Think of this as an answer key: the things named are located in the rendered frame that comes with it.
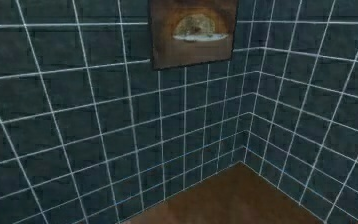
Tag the brown framed wall picture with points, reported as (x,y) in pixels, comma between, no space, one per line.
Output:
(193,33)

